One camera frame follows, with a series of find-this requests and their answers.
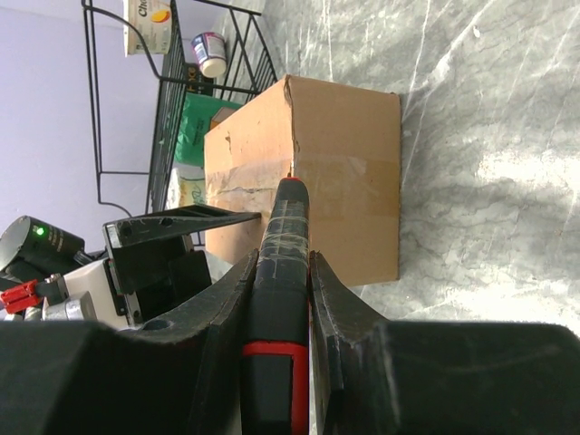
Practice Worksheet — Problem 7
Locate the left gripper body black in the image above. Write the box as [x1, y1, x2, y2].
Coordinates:
[105, 233, 212, 325]

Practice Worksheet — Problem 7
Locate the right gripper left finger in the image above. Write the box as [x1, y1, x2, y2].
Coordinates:
[1, 251, 258, 434]

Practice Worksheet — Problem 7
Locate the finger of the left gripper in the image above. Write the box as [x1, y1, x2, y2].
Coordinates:
[103, 205, 261, 247]

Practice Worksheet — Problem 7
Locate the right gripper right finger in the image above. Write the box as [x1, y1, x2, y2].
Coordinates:
[309, 252, 579, 434]

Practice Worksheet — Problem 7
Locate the red black utility knife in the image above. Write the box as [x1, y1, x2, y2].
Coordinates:
[240, 178, 309, 434]

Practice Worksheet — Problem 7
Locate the brown cardboard express box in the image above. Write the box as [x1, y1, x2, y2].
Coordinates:
[204, 75, 401, 286]

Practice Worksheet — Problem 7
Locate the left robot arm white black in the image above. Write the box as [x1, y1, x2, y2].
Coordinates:
[1, 205, 260, 330]

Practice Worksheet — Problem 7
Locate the green lidded jar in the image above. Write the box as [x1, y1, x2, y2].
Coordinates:
[174, 92, 241, 168]

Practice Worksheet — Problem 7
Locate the small purple yogurt cup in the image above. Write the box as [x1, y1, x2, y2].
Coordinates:
[191, 32, 227, 79]

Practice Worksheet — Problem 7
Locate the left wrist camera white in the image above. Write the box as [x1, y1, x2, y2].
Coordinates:
[0, 260, 137, 330]

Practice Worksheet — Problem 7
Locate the black wire rack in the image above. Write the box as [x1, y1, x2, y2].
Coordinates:
[81, 1, 277, 215]

